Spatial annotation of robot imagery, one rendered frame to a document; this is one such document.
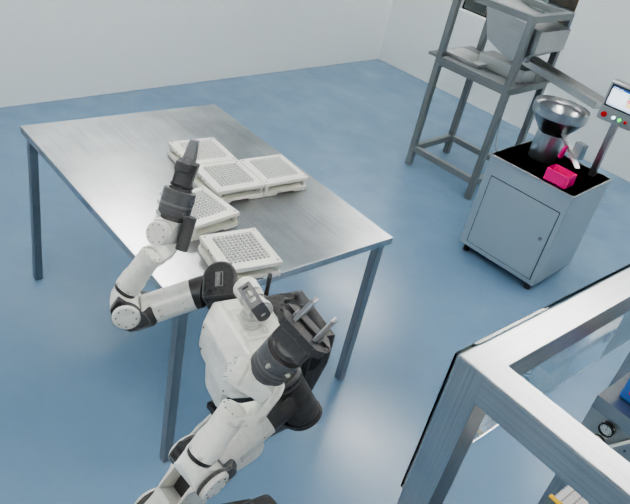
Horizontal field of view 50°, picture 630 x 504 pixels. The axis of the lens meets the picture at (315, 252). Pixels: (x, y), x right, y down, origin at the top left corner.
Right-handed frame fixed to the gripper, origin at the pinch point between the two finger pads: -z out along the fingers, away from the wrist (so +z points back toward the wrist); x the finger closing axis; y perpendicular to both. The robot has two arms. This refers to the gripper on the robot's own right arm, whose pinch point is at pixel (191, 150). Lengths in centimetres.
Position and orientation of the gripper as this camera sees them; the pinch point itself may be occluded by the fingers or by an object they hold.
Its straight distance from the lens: 183.4
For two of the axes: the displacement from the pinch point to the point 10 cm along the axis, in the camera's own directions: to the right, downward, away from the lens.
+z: -3.1, 9.4, 1.7
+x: 0.7, 2.0, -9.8
